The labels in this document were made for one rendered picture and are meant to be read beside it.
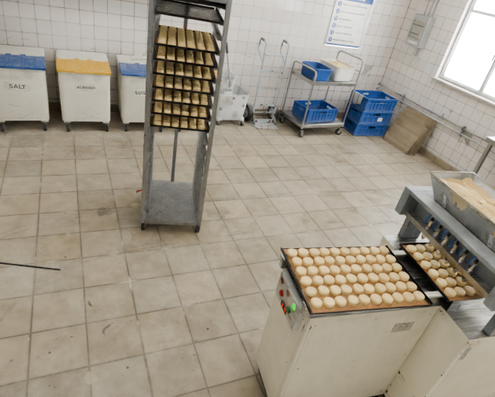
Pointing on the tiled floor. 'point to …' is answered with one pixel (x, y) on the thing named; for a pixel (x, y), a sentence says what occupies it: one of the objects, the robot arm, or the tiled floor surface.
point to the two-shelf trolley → (324, 98)
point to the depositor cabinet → (452, 352)
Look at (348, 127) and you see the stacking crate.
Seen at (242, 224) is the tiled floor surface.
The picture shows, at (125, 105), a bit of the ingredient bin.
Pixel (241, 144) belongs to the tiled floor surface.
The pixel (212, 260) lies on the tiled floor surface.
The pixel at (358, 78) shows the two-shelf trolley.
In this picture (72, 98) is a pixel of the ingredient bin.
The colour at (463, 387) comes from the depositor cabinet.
